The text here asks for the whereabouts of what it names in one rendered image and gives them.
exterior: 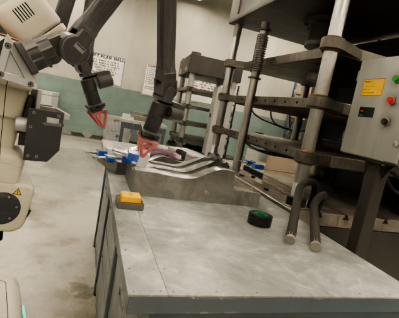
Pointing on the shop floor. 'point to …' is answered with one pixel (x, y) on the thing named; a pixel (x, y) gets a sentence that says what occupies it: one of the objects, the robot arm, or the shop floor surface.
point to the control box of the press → (377, 136)
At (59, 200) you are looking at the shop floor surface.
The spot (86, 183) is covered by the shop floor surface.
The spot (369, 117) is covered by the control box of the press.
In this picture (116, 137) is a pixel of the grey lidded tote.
